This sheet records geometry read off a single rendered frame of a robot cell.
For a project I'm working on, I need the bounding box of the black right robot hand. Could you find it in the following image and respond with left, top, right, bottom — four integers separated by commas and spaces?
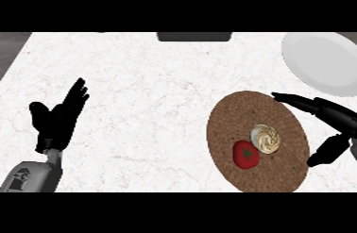
272, 92, 357, 168

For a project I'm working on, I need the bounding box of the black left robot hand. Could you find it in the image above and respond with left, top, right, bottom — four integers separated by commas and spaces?
29, 77, 91, 155

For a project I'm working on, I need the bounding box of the white round plate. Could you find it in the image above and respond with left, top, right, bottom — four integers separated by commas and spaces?
280, 32, 357, 98

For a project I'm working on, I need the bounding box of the round brown cork placemat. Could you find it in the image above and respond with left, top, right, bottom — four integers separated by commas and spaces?
205, 91, 312, 193

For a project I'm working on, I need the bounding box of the red tomato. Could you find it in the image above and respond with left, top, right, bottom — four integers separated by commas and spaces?
232, 140, 263, 171

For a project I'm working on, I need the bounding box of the dark grey appliance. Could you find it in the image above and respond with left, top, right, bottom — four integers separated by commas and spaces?
156, 32, 233, 42

